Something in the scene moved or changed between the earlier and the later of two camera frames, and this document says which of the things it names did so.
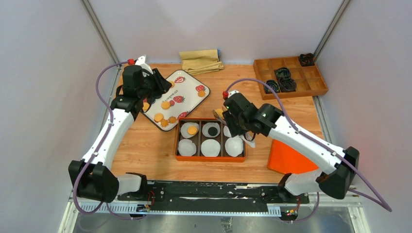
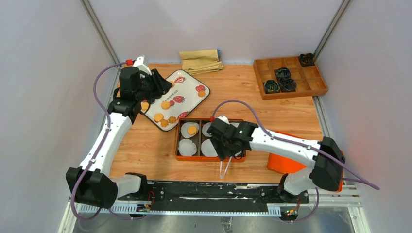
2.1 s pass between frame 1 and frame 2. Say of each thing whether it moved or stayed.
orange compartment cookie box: stayed
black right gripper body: moved
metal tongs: moved
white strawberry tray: stayed
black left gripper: stayed
